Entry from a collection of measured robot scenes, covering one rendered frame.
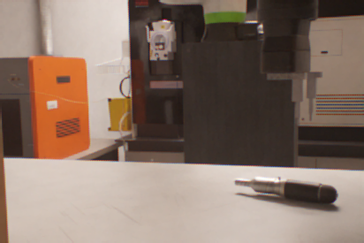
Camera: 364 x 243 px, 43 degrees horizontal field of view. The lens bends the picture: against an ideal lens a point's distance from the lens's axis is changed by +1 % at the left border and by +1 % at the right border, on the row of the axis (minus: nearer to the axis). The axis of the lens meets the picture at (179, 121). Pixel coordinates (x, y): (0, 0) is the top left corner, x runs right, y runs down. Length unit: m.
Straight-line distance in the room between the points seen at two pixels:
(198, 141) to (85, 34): 2.41
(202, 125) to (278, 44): 0.79
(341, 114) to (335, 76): 0.17
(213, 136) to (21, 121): 0.82
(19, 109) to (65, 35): 1.93
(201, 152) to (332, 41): 0.96
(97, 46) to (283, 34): 3.06
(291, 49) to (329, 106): 1.55
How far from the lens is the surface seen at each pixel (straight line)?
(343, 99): 2.11
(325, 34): 2.11
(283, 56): 0.58
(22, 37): 3.92
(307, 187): 0.61
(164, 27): 2.14
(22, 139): 1.86
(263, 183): 0.63
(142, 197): 0.64
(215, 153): 1.34
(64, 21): 3.73
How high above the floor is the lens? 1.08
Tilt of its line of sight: 7 degrees down
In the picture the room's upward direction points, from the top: 1 degrees counter-clockwise
